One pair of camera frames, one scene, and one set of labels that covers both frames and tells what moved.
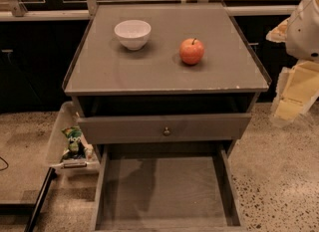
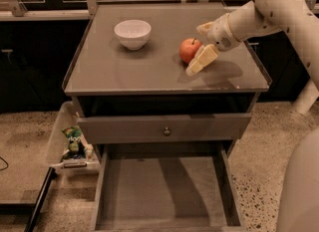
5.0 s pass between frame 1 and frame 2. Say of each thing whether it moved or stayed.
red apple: stayed
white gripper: moved
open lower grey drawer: stayed
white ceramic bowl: stayed
